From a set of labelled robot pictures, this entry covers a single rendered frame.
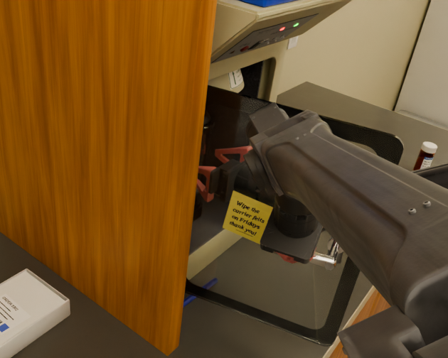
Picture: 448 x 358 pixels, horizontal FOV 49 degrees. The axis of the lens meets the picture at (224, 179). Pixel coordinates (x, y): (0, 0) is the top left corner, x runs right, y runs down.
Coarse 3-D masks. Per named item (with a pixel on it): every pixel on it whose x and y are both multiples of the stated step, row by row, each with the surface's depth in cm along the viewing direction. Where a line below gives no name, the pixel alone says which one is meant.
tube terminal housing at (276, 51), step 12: (264, 48) 86; (276, 48) 90; (228, 60) 78; (240, 60) 81; (252, 60) 85; (264, 60) 94; (276, 60) 92; (216, 72) 77; (228, 72) 80; (264, 72) 95; (276, 72) 94; (264, 84) 97; (276, 84) 96; (264, 96) 100; (276, 96) 98
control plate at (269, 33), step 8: (312, 16) 76; (280, 24) 68; (288, 24) 71; (256, 32) 64; (264, 32) 67; (272, 32) 71; (280, 32) 74; (288, 32) 78; (240, 40) 65; (248, 40) 67; (256, 40) 70; (264, 40) 74; (272, 40) 78; (232, 48) 66; (240, 48) 70; (256, 48) 77; (224, 56) 69; (232, 56) 72
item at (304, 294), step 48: (240, 96) 67; (240, 144) 71; (384, 144) 63; (240, 192) 74; (192, 240) 83; (240, 240) 79; (192, 288) 88; (240, 288) 84; (288, 288) 80; (336, 288) 76; (336, 336) 81
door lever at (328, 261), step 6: (330, 240) 72; (330, 246) 73; (336, 246) 71; (276, 252) 71; (318, 252) 70; (330, 252) 70; (336, 252) 70; (318, 258) 69; (324, 258) 68; (330, 258) 68; (336, 258) 69; (318, 264) 69; (324, 264) 69; (330, 264) 68; (330, 270) 68
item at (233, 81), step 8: (232, 72) 86; (240, 72) 89; (208, 80) 83; (216, 80) 84; (224, 80) 84; (232, 80) 86; (240, 80) 88; (224, 88) 85; (232, 88) 86; (240, 88) 88
